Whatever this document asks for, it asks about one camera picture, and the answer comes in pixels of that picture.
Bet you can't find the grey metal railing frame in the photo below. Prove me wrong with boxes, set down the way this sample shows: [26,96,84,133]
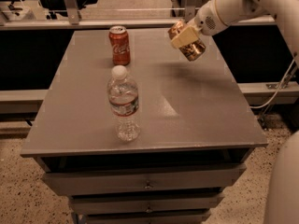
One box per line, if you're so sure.
[1,0,299,108]

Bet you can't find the orange soda can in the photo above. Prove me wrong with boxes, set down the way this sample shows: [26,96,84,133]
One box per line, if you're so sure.
[168,20,206,62]

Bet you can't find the red Coca-Cola can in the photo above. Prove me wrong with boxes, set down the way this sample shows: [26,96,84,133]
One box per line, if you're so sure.
[108,25,131,65]

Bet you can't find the top grey drawer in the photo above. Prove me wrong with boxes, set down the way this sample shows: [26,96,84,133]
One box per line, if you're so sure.
[43,164,246,196]

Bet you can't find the bottom grey drawer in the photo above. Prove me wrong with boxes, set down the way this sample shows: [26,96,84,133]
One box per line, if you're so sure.
[86,209,210,224]

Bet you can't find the grey drawer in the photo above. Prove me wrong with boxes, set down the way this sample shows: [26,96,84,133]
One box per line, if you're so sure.
[70,192,224,215]
[43,164,246,196]
[86,209,210,224]

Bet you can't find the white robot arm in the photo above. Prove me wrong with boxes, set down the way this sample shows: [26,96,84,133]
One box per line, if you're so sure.
[169,0,299,224]

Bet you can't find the white cable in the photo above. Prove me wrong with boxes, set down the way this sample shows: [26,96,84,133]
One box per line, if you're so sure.
[249,58,297,110]

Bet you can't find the middle grey drawer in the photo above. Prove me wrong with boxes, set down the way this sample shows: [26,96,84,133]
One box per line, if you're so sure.
[70,192,224,215]

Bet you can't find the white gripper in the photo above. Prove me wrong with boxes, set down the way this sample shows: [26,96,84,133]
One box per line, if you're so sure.
[170,0,228,49]

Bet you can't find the grey drawer cabinet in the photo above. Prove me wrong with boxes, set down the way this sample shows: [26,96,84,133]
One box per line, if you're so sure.
[20,26,269,224]

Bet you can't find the clear plastic water bottle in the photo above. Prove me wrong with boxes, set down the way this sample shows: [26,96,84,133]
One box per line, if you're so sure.
[107,65,140,142]

